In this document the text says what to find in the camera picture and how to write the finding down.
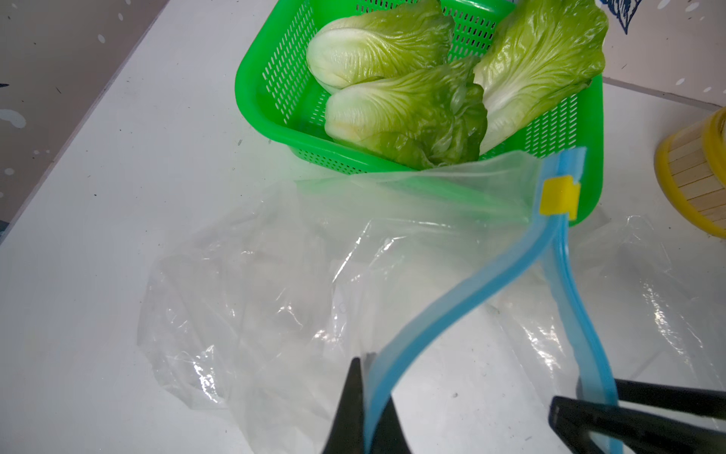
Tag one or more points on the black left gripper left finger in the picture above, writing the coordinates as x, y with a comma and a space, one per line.
346, 434

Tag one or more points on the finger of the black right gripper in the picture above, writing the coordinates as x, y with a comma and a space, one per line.
704, 403
576, 422

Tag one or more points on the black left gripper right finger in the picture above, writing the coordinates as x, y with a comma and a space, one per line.
388, 436

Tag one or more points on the clear zipper bag blue zip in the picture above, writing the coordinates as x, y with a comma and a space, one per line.
462, 302

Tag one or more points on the yellow zipper slider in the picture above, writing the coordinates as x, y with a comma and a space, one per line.
560, 196

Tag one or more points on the chinese cabbage front dark leaves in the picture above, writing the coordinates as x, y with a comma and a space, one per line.
425, 119

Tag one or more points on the chinese cabbage light green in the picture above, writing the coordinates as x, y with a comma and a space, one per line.
542, 53

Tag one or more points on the bamboo steamer yellow bands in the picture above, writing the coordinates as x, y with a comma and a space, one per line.
690, 169

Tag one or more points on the green plastic basket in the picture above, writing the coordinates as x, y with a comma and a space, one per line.
278, 96

